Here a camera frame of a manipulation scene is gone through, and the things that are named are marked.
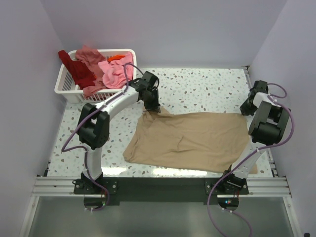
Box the beige t shirt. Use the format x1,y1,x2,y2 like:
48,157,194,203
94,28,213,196
123,108,249,173

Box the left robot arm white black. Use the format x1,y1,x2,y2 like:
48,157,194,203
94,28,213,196
73,71,160,195

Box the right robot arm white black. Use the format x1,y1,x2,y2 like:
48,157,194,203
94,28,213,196
212,80,295,195

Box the pink t shirt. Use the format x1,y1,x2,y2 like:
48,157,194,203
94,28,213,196
98,52,133,89

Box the orange t shirt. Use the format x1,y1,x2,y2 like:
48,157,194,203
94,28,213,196
107,55,125,63

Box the dusty rose t shirt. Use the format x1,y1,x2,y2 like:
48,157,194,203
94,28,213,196
75,45,106,98

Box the dark red t shirt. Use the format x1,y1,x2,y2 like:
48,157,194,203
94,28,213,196
58,50,96,90

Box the white plastic laundry basket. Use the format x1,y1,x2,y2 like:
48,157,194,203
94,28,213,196
54,49,137,103

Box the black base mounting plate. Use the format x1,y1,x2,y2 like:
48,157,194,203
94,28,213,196
72,175,249,209

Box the aluminium frame rail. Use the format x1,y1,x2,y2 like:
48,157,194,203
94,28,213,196
29,65,304,237

